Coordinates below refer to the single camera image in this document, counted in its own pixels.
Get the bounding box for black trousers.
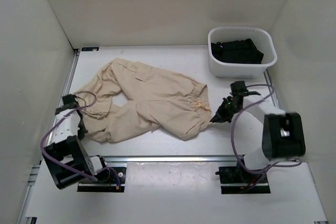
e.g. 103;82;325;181
211;38;264;64

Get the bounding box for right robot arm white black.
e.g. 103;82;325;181
211;81;306;182

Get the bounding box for beige trousers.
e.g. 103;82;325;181
75;58;212;143

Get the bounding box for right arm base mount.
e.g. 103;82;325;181
215;166;271;195

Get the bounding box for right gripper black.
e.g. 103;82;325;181
210;97;242;123

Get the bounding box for white plastic basket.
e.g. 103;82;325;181
207;26;278;79

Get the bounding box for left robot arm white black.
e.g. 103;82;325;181
40;94;110;189

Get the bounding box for black corner bracket label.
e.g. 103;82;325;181
81;47;99;51

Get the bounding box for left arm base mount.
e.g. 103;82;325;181
77;163;127;193

